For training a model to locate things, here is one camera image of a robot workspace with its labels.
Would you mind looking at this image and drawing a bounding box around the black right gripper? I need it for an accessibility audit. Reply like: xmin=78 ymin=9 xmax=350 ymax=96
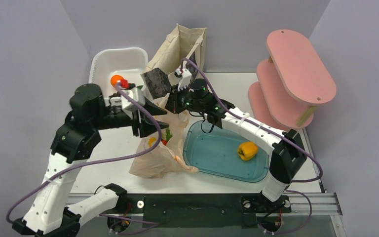
xmin=162 ymin=84 xmax=204 ymax=115

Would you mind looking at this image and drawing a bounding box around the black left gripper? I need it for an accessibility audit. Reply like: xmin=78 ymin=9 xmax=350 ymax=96
xmin=93 ymin=95 xmax=170 ymax=135

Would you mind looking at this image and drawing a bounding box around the orange plastic grocery bag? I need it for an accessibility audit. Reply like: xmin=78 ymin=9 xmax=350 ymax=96
xmin=129 ymin=111 xmax=199 ymax=178

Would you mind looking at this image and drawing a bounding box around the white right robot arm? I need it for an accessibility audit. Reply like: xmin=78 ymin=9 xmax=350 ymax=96
xmin=165 ymin=79 xmax=307 ymax=212

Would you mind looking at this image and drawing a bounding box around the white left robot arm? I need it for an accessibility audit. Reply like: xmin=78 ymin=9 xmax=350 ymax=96
xmin=11 ymin=83 xmax=168 ymax=237

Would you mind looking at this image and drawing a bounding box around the orange fruit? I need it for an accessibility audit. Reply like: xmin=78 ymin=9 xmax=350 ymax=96
xmin=110 ymin=75 xmax=128 ymax=88

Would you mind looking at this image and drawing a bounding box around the white plastic basket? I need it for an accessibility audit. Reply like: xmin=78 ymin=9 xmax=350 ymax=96
xmin=88 ymin=47 xmax=148 ymax=105

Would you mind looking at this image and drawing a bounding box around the canvas tote bag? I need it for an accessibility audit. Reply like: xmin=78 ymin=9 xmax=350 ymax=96
xmin=141 ymin=25 xmax=207 ymax=100

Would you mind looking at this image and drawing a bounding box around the teal plastic tray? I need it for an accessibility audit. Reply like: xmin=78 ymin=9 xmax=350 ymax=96
xmin=183 ymin=120 xmax=269 ymax=183

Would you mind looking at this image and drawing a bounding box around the yellow bell pepper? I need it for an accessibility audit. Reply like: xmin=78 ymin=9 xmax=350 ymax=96
xmin=237 ymin=141 xmax=259 ymax=161

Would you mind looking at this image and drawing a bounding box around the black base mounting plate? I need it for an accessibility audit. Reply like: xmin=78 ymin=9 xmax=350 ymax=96
xmin=106 ymin=194 xmax=292 ymax=229

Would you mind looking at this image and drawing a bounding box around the pink three-tier shelf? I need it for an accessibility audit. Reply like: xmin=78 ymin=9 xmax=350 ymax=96
xmin=248 ymin=29 xmax=337 ymax=131

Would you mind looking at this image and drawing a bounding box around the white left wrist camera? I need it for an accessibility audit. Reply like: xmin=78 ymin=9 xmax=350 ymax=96
xmin=120 ymin=87 xmax=146 ymax=119

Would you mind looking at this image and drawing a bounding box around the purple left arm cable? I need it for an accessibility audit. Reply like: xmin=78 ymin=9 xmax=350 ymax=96
xmin=6 ymin=82 xmax=163 ymax=236

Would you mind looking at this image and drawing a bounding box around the aluminium frame rail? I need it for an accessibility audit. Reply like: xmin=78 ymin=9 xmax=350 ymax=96
xmin=287 ymin=129 xmax=347 ymax=237

